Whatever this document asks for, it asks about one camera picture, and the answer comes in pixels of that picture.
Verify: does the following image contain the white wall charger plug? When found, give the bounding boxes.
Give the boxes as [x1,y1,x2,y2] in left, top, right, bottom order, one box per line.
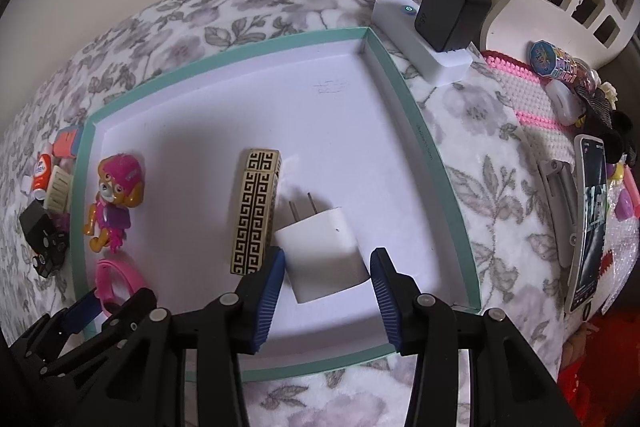
[273,193,370,305]

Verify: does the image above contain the black charger cube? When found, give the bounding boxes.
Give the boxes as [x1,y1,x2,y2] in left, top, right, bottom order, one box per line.
[18,200,56,254]

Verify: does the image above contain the gold black patterned lighter box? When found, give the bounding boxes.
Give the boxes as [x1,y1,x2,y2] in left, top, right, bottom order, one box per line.
[230,148,281,277]

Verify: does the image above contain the red stain remover bottle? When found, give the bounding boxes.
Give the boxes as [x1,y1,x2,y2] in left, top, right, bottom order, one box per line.
[30,152,53,202]

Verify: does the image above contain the paw patrol dog toy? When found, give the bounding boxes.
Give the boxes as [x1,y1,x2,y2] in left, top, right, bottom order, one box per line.
[84,153,145,254]

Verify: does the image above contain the white tape roll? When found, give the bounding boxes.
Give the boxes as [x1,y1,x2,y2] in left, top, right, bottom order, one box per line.
[21,176,32,194]

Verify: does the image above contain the coral blue toy case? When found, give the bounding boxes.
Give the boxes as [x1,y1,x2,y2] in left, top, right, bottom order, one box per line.
[52,124,84,159]

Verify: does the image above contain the black toy car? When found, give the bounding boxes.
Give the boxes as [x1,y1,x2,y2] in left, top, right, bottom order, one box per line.
[32,232,68,279]

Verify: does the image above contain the purple lighter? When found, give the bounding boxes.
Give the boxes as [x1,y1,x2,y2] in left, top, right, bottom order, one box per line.
[54,212,70,232]

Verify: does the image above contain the teal white shallow box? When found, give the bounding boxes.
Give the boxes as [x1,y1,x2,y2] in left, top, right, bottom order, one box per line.
[68,25,484,384]

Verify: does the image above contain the floral grey white blanket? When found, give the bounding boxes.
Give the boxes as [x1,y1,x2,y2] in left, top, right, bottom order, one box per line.
[1,0,564,426]

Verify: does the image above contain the grey hair clip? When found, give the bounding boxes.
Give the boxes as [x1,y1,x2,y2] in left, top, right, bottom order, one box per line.
[538,159,578,269]

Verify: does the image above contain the smartphone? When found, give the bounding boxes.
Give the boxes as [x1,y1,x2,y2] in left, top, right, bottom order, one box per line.
[565,134,608,314]

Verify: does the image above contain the pink white crochet mat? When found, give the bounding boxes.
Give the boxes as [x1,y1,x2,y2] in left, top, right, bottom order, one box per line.
[482,51,575,165]

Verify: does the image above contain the white small mouse-shaped object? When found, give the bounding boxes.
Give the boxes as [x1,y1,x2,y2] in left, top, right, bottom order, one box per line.
[544,79,585,126]

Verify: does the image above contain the white power strip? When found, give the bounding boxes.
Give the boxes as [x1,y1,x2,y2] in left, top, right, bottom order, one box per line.
[371,0,473,87]

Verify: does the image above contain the round colourful candy tube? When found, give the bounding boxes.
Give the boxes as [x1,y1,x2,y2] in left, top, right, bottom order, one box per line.
[528,40,599,91]

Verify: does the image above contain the black power adapter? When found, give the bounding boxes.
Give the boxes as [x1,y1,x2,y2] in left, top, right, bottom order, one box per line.
[414,0,491,52]

